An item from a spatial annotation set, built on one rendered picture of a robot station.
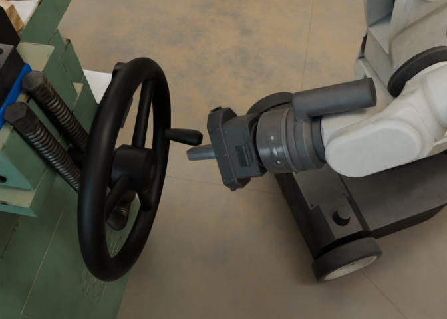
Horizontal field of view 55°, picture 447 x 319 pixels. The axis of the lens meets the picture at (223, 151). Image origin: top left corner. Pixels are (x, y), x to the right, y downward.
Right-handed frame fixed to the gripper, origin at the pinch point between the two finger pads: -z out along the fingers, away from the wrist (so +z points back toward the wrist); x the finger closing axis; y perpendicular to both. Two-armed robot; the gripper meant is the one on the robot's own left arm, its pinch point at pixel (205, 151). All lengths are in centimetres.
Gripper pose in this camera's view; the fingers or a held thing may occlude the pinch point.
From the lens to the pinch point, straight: 66.4
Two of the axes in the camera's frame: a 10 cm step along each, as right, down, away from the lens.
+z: 8.5, -1.2, -5.1
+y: -4.5, 3.4, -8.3
